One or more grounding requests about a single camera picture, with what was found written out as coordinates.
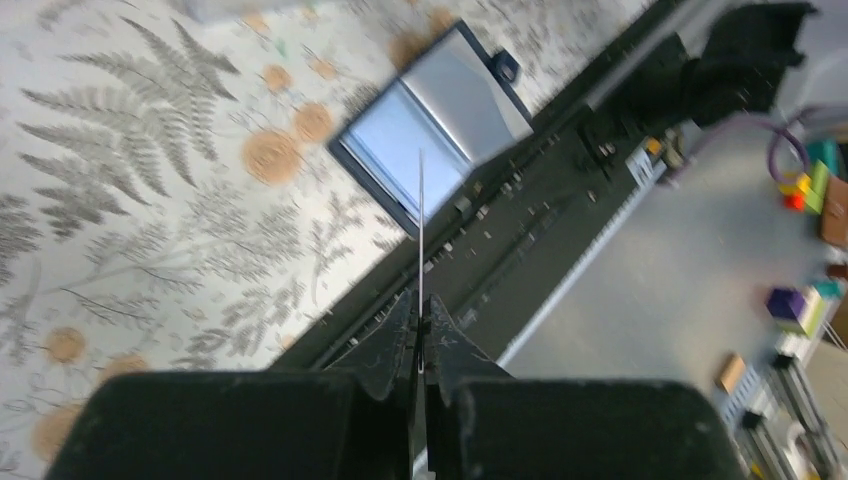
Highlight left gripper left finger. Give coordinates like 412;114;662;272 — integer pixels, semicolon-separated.
47;292;418;479

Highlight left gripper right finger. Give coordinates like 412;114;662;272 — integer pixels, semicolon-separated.
423;296;744;479

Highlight black credit card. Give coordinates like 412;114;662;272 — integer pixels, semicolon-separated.
416;147;426;374

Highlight blue leather card holder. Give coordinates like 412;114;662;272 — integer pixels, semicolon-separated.
327;20;533;235

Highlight clear plastic card box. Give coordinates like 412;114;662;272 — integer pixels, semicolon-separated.
168;0;304;23

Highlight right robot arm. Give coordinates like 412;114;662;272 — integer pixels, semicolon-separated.
621;2;818;133

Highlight floral tablecloth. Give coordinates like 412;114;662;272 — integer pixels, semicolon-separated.
1;1;647;479

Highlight colourful toy blocks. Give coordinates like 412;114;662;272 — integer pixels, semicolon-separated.
779;139;847;249

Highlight white slotted cable duct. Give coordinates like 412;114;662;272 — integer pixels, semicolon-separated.
496;162;667;367

